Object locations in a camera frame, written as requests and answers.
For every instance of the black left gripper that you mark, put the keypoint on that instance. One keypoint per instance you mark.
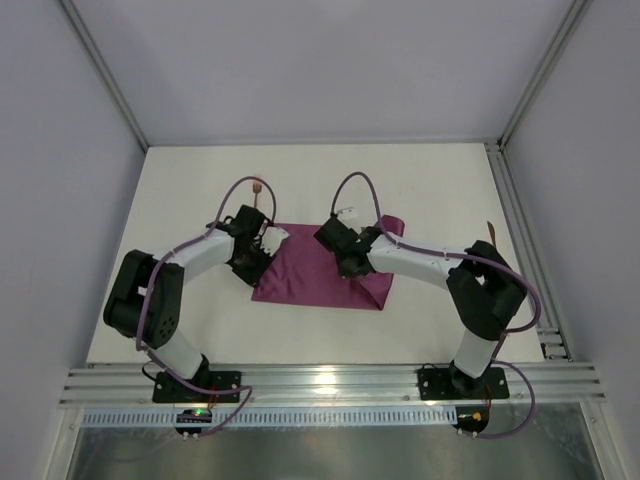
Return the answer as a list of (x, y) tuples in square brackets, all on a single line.
[(254, 265)]

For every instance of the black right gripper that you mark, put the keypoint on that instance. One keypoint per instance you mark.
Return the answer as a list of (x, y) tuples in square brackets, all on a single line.
[(348, 265)]

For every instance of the purple cloth napkin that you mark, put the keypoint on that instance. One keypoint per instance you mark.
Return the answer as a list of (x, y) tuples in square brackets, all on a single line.
[(303, 273)]

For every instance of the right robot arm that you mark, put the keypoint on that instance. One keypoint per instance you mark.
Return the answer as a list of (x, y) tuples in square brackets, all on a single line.
[(483, 288)]

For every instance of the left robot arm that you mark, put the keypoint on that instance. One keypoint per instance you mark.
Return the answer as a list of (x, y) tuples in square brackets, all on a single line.
[(145, 301)]

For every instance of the left controller board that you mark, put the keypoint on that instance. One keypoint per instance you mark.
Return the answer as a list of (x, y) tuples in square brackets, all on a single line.
[(192, 422)]

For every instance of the controller board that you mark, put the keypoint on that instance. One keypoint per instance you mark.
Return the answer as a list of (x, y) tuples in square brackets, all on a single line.
[(192, 422), (471, 420)]

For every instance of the right controller board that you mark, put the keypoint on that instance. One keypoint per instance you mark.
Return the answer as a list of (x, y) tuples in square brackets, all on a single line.
[(471, 420)]

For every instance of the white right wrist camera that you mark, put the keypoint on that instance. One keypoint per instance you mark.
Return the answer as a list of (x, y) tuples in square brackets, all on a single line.
[(349, 217)]

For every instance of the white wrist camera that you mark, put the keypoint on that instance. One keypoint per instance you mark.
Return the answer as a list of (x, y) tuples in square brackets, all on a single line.
[(272, 239), (349, 217)]

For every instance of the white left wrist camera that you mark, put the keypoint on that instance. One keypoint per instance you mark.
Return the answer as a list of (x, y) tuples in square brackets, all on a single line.
[(272, 239)]

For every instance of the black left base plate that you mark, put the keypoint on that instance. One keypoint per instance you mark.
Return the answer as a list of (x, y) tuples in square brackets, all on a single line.
[(168, 390)]

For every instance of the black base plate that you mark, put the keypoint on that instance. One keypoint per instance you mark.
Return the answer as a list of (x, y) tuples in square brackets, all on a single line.
[(168, 390), (440, 383)]

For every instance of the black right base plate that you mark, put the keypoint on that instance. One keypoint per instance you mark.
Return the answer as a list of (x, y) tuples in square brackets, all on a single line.
[(440, 383)]

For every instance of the slotted grey cable duct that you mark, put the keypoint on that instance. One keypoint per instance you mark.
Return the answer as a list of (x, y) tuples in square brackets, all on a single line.
[(272, 417)]

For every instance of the aluminium front rail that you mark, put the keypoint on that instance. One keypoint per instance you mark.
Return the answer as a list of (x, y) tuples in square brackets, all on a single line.
[(323, 385)]

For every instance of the aluminium rail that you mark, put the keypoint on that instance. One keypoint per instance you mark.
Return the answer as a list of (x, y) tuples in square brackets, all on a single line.
[(552, 338), (323, 385)]

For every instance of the aluminium right side rail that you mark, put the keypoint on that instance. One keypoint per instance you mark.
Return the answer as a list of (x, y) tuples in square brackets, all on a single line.
[(552, 338)]

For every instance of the left corner frame post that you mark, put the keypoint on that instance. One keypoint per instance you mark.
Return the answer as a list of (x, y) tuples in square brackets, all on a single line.
[(102, 70)]

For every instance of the corner frame post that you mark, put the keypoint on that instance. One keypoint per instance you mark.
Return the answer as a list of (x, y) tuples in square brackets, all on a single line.
[(568, 25), (102, 70)]

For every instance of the right corner frame post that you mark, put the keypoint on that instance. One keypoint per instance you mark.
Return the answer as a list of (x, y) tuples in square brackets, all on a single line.
[(568, 25)]

